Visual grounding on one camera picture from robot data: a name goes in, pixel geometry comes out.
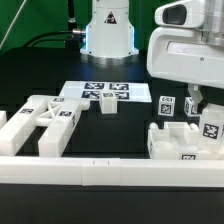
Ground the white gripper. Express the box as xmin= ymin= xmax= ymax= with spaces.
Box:
xmin=147 ymin=0 xmax=224 ymax=113

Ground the white chair seat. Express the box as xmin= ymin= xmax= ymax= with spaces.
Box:
xmin=147 ymin=122 xmax=224 ymax=160

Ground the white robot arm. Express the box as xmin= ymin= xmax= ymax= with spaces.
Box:
xmin=80 ymin=0 xmax=224 ymax=103

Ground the white tagged cube right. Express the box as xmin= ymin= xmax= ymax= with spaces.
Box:
xmin=184 ymin=97 xmax=201 ymax=117

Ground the white tagged cube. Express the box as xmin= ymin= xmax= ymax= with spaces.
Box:
xmin=158 ymin=96 xmax=175 ymax=116
xmin=184 ymin=97 xmax=201 ymax=117

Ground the white tagged cube left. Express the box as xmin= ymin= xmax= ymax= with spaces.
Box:
xmin=158 ymin=96 xmax=175 ymax=116

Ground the thin grey rod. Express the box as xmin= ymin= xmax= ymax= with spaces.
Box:
xmin=0 ymin=0 xmax=28 ymax=51

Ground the white left block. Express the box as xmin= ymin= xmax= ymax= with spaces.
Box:
xmin=0 ymin=111 xmax=7 ymax=129

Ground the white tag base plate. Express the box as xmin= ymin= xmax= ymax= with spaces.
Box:
xmin=60 ymin=81 xmax=152 ymax=103

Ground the black cable with connector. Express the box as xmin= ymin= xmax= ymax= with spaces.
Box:
xmin=22 ymin=27 xmax=87 ymax=48

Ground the white chair back frame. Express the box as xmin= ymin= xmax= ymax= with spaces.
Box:
xmin=0 ymin=95 xmax=90 ymax=158

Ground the white front rail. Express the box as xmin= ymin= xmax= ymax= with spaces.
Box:
xmin=0 ymin=156 xmax=224 ymax=188

